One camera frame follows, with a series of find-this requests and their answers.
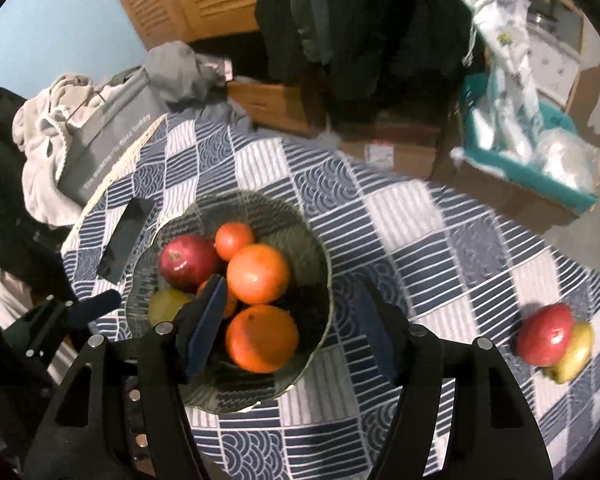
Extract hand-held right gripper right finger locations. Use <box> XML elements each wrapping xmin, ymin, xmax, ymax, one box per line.
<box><xmin>352</xmin><ymin>280</ymin><xmax>553</xmax><ymax>480</ymax></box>

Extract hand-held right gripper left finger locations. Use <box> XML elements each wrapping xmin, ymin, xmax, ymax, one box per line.
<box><xmin>24</xmin><ymin>274</ymin><xmax>229</xmax><ymax>480</ymax></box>

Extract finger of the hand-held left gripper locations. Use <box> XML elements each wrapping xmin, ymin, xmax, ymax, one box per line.
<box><xmin>2</xmin><ymin>289</ymin><xmax>122</xmax><ymax>361</ymax></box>

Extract small orange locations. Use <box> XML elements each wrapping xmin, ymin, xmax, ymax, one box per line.
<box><xmin>215</xmin><ymin>222</ymin><xmax>256</xmax><ymax>262</ymax></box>

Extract ribbed glass bowl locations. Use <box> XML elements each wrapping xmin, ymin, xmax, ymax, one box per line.
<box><xmin>125</xmin><ymin>190</ymin><xmax>335</xmax><ymax>415</ymax></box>

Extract green pear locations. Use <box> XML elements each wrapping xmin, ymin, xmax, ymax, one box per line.
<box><xmin>147</xmin><ymin>287</ymin><xmax>193</xmax><ymax>328</ymax></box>

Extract dark red apple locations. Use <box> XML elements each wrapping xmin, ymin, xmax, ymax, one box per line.
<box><xmin>158</xmin><ymin>234</ymin><xmax>220</xmax><ymax>295</ymax></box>

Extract black smartphone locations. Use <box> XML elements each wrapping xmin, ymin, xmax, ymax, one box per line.
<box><xmin>96</xmin><ymin>198</ymin><xmax>151</xmax><ymax>283</ymax></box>

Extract blue white patterned tablecloth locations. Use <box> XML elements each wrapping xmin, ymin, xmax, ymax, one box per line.
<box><xmin>60</xmin><ymin>105</ymin><xmax>600</xmax><ymax>480</ymax></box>

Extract bright red apple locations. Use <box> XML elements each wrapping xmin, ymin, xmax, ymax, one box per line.
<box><xmin>517</xmin><ymin>304</ymin><xmax>576</xmax><ymax>367</ymax></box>

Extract grey paper bag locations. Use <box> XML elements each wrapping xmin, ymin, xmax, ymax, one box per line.
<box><xmin>57</xmin><ymin>67</ymin><xmax>168</xmax><ymax>206</ymax></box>

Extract large cardboard box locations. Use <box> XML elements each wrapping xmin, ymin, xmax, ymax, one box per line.
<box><xmin>450</xmin><ymin>147</ymin><xmax>581</xmax><ymax>233</ymax></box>

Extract beige towel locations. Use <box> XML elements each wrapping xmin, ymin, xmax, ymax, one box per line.
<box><xmin>12</xmin><ymin>74</ymin><xmax>111</xmax><ymax>223</ymax></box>

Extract dark brown cardboard box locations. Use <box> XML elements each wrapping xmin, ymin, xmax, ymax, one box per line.
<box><xmin>340</xmin><ymin>120</ymin><xmax>441</xmax><ymax>181</ymax></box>

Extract teal box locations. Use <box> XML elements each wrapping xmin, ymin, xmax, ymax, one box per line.
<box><xmin>460</xmin><ymin>74</ymin><xmax>598</xmax><ymax>213</ymax></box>

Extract light brown cardboard box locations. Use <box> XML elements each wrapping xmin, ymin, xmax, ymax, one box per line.
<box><xmin>227</xmin><ymin>80</ymin><xmax>328</xmax><ymax>136</ymax></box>

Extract grey garment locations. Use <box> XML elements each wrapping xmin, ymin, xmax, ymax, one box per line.
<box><xmin>142</xmin><ymin>41</ymin><xmax>253</xmax><ymax>126</ymax></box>

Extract clear plastic bag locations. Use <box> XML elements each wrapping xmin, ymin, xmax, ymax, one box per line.
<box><xmin>535</xmin><ymin>129</ymin><xmax>600</xmax><ymax>191</ymax></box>

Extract dark hanging clothes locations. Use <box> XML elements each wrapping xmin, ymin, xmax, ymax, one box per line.
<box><xmin>254</xmin><ymin>0</ymin><xmax>491</xmax><ymax>126</ymax></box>

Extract white printed plastic bag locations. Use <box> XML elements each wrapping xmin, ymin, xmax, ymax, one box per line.
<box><xmin>452</xmin><ymin>0</ymin><xmax>543</xmax><ymax>161</ymax></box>

